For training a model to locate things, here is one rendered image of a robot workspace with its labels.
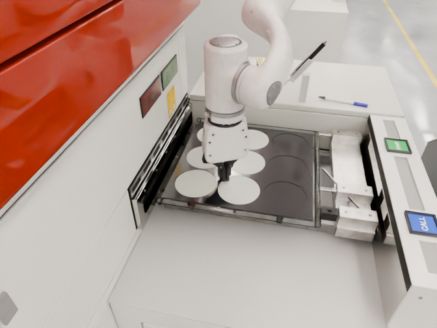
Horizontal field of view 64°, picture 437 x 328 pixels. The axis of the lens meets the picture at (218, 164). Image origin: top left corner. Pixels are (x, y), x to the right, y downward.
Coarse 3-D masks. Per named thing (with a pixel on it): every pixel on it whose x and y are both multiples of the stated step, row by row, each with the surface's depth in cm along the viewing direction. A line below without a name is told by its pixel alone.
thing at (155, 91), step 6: (156, 84) 79; (150, 90) 76; (156, 90) 79; (144, 96) 73; (150, 96) 76; (156, 96) 80; (144, 102) 74; (150, 102) 77; (144, 108) 74; (144, 114) 74
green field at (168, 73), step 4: (176, 60) 91; (172, 64) 88; (176, 64) 91; (168, 68) 86; (172, 68) 88; (176, 68) 91; (164, 72) 83; (168, 72) 86; (172, 72) 89; (164, 76) 83; (168, 76) 86; (172, 76) 89; (164, 80) 83; (168, 80) 87; (164, 84) 84; (164, 88) 84
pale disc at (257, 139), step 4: (248, 132) 102; (252, 132) 102; (256, 132) 102; (260, 132) 102; (248, 136) 100; (252, 136) 100; (256, 136) 100; (260, 136) 100; (264, 136) 100; (248, 140) 99; (252, 140) 99; (256, 140) 99; (260, 140) 99; (264, 140) 99; (268, 140) 99; (248, 144) 97; (252, 144) 97; (256, 144) 97; (260, 144) 97; (264, 144) 97; (248, 148) 96; (252, 148) 96; (256, 148) 96
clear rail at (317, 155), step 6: (318, 132) 102; (318, 138) 99; (318, 144) 97; (318, 150) 94; (318, 156) 92; (318, 162) 90; (318, 168) 88; (318, 174) 86; (318, 180) 85; (318, 186) 83; (318, 192) 82; (318, 204) 78; (318, 210) 77; (318, 216) 76; (318, 222) 74
